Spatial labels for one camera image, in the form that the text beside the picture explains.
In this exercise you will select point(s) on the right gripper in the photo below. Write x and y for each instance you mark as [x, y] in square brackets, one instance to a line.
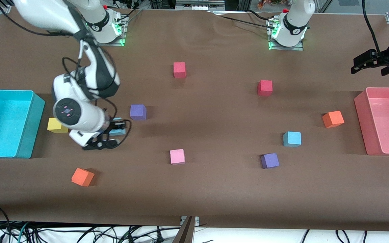
[112, 126]

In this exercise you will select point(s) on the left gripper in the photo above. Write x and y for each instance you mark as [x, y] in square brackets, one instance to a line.
[384, 57]

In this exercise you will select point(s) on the light blue foam block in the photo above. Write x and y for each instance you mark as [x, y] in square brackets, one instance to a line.
[292, 139]
[117, 132]

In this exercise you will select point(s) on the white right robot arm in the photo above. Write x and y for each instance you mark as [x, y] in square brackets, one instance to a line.
[86, 118]

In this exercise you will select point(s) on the purple foam block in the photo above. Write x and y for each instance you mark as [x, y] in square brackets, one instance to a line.
[270, 160]
[137, 112]

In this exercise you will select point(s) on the orange foam block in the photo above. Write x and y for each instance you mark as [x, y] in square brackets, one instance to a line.
[82, 177]
[333, 119]

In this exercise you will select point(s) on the pink plastic bin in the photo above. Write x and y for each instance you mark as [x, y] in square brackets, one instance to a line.
[388, 121]

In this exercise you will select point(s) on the yellow foam block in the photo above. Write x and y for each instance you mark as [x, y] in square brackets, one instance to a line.
[54, 126]

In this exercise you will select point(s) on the pink foam block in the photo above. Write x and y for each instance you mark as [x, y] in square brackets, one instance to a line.
[177, 156]

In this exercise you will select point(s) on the red foam block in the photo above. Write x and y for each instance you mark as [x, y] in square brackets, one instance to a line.
[179, 70]
[264, 87]

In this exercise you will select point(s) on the cyan plastic bin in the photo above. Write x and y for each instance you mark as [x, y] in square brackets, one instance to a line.
[2, 125]

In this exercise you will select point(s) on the brown table cloth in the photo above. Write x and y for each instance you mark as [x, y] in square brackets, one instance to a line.
[214, 195]

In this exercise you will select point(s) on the dark angled bar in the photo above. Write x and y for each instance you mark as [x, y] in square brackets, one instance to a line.
[185, 234]

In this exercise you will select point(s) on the grey equipment box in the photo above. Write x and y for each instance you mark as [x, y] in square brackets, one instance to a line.
[199, 5]

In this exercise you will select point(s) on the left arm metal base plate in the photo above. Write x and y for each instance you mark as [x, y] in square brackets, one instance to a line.
[285, 48]

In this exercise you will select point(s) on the metal table bracket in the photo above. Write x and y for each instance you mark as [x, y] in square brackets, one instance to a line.
[196, 220]

